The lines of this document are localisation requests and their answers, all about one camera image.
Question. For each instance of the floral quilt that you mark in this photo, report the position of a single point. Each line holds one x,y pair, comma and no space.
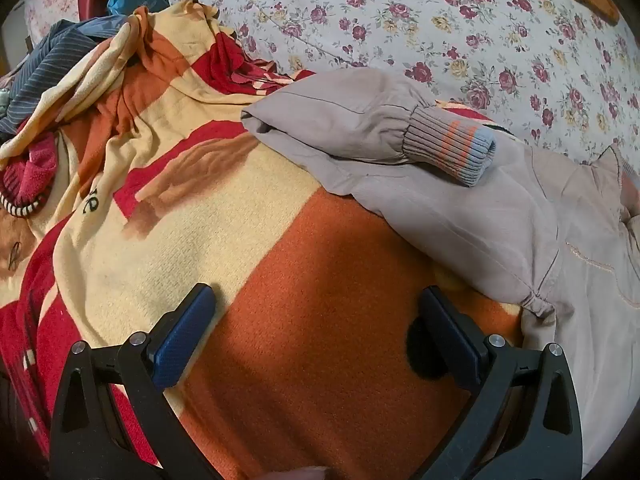
400,20

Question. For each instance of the beige jacket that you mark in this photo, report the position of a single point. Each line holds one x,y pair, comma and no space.
475,210

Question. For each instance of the red knit garment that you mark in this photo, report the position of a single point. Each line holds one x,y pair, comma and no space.
30,170

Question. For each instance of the orange red yellow printed blanket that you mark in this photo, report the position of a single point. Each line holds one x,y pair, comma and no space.
300,285

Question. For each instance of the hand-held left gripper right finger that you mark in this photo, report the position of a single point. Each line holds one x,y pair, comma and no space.
452,335

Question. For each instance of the grey striped cloth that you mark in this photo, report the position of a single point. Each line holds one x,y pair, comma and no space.
45,70

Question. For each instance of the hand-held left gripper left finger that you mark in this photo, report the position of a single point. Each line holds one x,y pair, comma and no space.
182,335

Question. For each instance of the pink floral cloth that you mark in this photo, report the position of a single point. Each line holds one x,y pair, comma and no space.
50,0

